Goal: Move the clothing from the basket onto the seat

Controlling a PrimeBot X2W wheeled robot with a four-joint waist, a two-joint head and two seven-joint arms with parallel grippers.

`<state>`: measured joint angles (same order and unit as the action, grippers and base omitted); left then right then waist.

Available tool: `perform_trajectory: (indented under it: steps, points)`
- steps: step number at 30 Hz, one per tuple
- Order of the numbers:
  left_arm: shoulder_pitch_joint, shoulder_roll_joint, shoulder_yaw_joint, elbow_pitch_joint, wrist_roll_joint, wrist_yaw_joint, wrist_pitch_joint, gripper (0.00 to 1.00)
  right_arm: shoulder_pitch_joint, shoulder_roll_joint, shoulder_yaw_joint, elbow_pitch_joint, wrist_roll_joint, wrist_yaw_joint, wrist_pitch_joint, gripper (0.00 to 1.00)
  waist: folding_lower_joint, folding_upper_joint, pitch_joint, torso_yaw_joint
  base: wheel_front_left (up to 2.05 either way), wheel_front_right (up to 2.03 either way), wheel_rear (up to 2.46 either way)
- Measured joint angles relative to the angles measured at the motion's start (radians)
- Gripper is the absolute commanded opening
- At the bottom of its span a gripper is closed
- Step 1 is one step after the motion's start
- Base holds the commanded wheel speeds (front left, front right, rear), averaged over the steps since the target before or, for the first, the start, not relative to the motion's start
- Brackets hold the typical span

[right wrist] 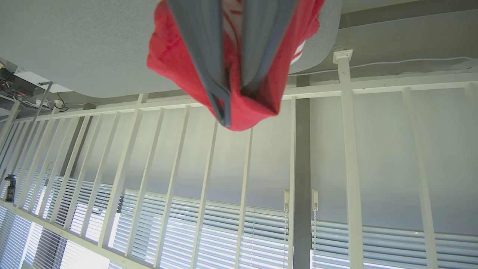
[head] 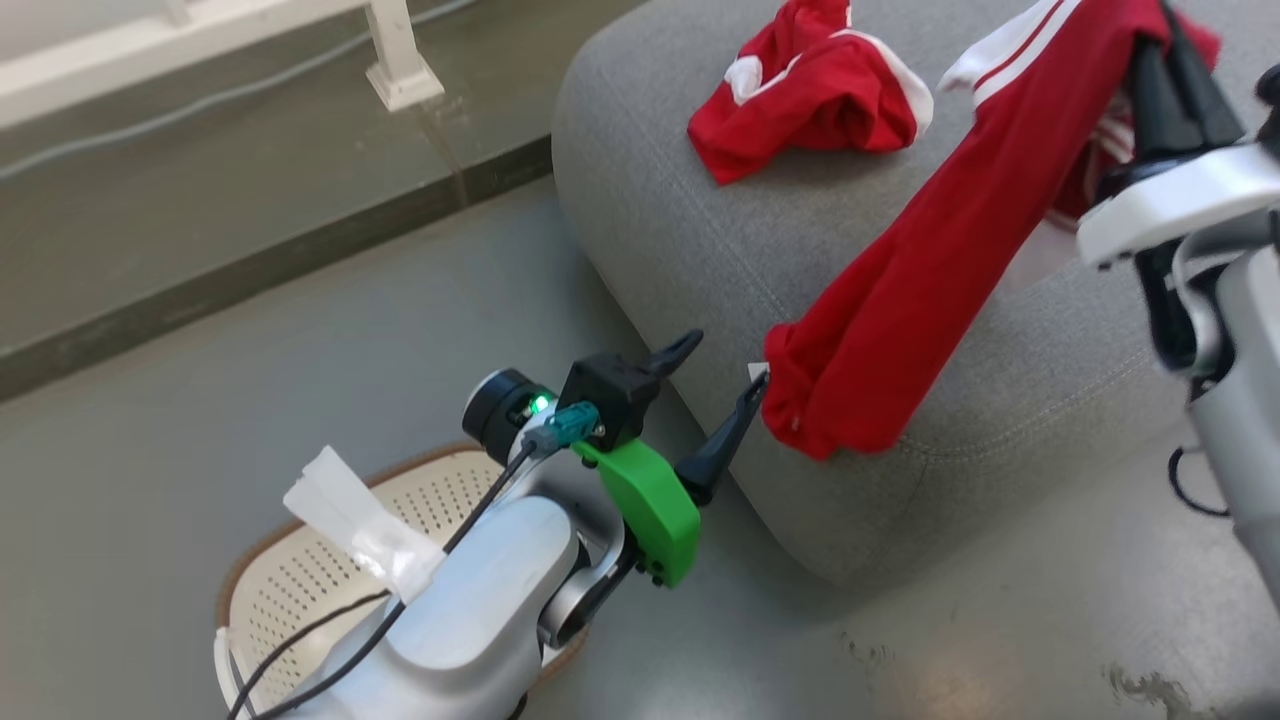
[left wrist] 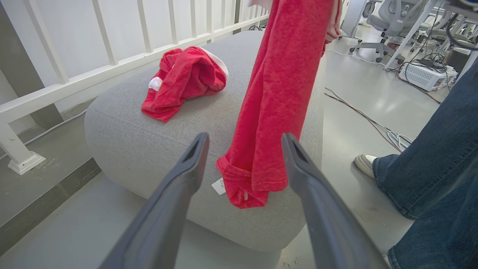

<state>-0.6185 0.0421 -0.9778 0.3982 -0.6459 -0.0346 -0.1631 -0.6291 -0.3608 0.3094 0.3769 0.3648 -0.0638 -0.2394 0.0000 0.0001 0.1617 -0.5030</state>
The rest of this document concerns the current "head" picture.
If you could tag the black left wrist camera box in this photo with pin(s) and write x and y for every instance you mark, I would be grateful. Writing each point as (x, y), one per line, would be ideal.
(610, 392)

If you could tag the grey fabric sofa seat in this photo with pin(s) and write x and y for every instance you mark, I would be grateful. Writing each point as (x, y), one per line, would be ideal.
(680, 250)

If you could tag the red shorts with white trim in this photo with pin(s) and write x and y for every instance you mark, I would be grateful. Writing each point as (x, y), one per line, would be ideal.
(810, 90)

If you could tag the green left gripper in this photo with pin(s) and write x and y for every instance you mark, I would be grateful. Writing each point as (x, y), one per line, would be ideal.
(650, 505)

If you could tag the white railing frame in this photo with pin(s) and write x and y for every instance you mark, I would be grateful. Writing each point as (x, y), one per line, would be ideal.
(390, 60)

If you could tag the white perforated laundry basket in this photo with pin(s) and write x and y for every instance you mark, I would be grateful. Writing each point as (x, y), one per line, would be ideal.
(300, 580)

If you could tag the translucent white tape wrap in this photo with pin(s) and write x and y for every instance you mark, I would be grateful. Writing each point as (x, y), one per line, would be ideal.
(360, 525)

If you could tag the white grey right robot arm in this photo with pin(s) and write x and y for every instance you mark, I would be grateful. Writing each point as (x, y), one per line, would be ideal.
(1240, 380)

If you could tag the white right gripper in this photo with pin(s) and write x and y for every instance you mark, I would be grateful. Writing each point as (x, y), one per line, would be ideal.
(1170, 205)

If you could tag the red garment with white stripes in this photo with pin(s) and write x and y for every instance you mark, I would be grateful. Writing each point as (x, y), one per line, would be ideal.
(900, 320)

